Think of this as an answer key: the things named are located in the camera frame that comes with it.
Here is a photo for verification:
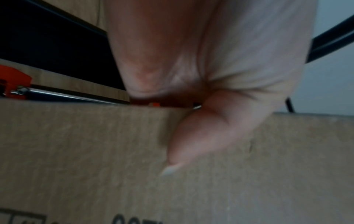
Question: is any person's left hand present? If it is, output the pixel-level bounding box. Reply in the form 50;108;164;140
103;0;319;178

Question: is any cardboard box black print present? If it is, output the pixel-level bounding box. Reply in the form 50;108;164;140
0;98;354;224

